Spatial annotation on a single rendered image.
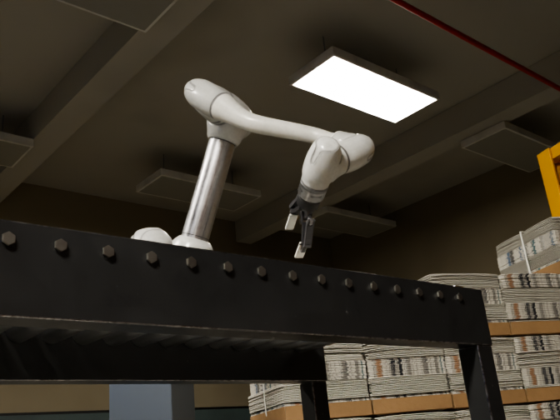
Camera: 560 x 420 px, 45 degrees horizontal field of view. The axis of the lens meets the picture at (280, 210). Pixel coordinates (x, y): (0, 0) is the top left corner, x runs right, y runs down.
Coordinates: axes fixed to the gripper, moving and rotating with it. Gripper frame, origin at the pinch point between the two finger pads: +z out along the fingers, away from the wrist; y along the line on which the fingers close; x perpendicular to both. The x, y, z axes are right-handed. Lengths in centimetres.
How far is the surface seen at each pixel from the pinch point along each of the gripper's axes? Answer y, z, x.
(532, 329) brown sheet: 33, 11, 85
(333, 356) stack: 38.2, 13.4, 6.7
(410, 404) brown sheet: 53, 21, 31
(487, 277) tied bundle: 16, 2, 70
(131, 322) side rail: 97, -79, -69
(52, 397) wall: -332, 591, -67
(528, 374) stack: 47, 18, 79
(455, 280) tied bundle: 16, 3, 57
